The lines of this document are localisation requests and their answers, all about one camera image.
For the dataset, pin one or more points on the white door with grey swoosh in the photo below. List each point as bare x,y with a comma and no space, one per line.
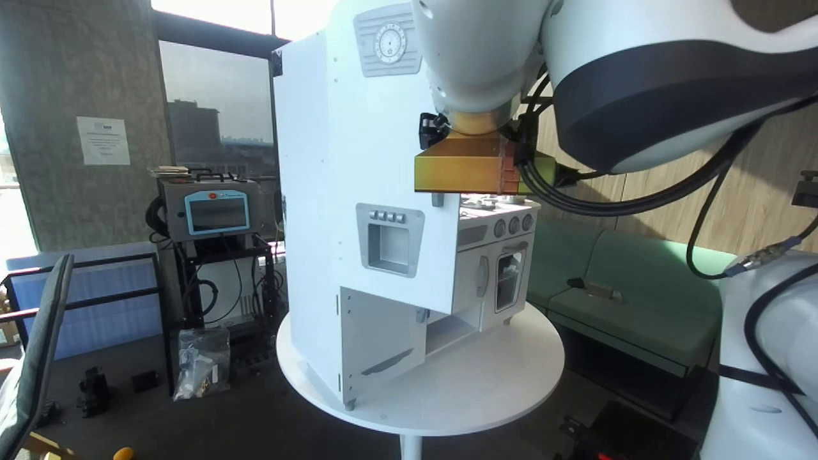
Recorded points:
384,340

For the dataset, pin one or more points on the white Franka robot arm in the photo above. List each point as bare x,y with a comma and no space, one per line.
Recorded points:
649,85

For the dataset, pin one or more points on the yellow-brown wrist mounted block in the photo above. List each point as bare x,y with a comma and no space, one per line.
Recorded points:
463,167

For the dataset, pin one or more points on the small white cupboard door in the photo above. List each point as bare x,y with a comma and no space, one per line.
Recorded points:
476,288

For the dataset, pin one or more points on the grey stove knob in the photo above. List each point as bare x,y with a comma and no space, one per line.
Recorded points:
500,227
529,222
516,226

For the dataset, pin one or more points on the white toy kitchen body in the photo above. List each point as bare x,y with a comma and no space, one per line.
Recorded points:
309,212

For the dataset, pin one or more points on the white oven door with window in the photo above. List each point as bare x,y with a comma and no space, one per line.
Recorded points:
511,277

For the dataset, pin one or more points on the grey machine with blue screen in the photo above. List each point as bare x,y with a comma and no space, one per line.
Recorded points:
218,210

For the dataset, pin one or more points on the small tan black device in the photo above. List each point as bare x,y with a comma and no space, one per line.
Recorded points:
596,288

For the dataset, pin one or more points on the black equipment cart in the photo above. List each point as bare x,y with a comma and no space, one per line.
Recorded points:
182,288

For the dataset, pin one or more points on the green padded bench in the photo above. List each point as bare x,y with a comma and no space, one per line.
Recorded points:
629,322

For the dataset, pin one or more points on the white plastic bag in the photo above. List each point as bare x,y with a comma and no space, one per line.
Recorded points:
200,360

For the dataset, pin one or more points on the black floor equipment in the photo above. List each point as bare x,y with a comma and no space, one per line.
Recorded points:
629,429

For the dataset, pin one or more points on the small black floor block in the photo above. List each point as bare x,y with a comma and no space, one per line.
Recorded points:
144,380

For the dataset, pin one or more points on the white paper sign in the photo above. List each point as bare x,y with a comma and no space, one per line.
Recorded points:
103,140

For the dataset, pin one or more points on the black cylindrical floor object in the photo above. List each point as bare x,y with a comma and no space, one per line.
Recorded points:
94,392

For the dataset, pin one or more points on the small orange object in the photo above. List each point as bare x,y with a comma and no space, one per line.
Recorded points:
123,452

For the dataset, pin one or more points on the white table pedestal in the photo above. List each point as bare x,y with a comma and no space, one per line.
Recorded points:
410,448

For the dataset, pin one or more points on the black wall mounted box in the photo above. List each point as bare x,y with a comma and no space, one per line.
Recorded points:
806,186

